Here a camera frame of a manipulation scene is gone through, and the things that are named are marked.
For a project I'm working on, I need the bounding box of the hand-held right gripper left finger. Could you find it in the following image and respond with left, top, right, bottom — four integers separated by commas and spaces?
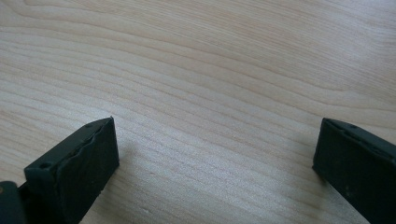
18, 116, 120, 224

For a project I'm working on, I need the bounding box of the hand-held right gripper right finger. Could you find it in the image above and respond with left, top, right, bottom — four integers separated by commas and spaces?
312, 117, 396, 224

